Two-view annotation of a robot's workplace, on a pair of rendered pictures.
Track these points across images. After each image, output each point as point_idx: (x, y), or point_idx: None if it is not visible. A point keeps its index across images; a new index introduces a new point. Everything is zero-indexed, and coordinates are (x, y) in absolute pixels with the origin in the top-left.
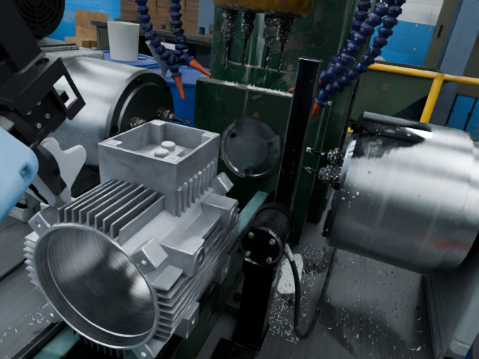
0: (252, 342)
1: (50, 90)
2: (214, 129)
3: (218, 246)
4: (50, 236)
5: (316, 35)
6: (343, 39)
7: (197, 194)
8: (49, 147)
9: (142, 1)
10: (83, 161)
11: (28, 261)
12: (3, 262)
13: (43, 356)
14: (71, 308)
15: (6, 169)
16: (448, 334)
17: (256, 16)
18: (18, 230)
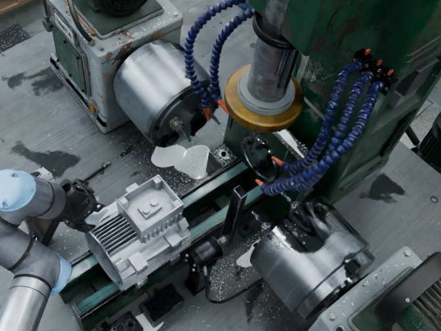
0: (192, 289)
1: (89, 210)
2: (241, 129)
3: (166, 256)
4: None
5: None
6: (352, 117)
7: (161, 230)
8: (89, 217)
9: (188, 58)
10: (105, 213)
11: None
12: (84, 167)
13: (84, 263)
14: (98, 249)
15: (62, 282)
16: None
17: (300, 54)
18: (98, 139)
